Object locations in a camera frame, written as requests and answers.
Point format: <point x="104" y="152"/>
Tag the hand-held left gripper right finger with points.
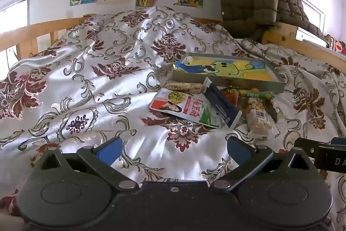
<point x="239" y="151"/>

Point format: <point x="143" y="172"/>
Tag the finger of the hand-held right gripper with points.
<point x="306" y="148"/>

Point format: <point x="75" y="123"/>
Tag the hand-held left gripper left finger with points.
<point x="109" y="151"/>

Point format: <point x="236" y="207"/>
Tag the clear nut bar packet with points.
<point x="260" y="120"/>

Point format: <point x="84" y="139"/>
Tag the orange snack packet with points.
<point x="232" y="102"/>

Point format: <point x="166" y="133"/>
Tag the dark blue snack packet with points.
<point x="220" y="103"/>

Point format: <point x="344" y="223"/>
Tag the white green pea pouch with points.
<point x="189" y="109"/>

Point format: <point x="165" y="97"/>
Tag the grey tray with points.
<point x="229" y="84"/>

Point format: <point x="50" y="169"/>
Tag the rice cracker packet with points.
<point x="183" y="87"/>

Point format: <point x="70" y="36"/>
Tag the green sausage stick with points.
<point x="254" y="95"/>

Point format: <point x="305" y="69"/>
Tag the cartoon drawing sheet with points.
<point x="232" y="68"/>

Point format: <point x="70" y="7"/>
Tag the floral printed blanket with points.
<point x="81" y="57"/>

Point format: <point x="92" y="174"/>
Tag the white crumpled tissue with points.
<point x="190" y="59"/>

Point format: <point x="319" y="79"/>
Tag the window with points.
<point x="13" y="14"/>
<point x="312" y="17"/>

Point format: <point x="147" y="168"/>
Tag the wooden bed frame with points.
<point x="29" y="33"/>

